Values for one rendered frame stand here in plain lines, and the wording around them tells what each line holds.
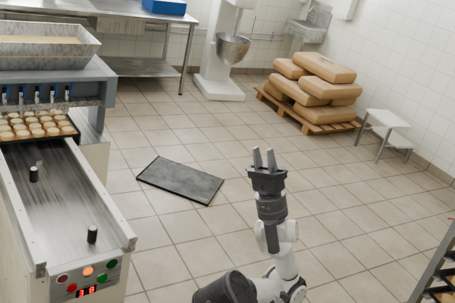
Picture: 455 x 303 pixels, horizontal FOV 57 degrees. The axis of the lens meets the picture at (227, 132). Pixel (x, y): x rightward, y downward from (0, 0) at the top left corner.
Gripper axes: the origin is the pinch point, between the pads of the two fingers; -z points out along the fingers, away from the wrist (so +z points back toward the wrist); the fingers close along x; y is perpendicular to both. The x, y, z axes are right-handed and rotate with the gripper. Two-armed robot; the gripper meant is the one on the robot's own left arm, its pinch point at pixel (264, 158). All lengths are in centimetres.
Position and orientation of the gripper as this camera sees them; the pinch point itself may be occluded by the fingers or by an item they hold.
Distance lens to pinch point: 117.1
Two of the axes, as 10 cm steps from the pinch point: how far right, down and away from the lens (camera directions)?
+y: -6.3, 3.4, -7.0
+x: 7.6, 0.7, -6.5
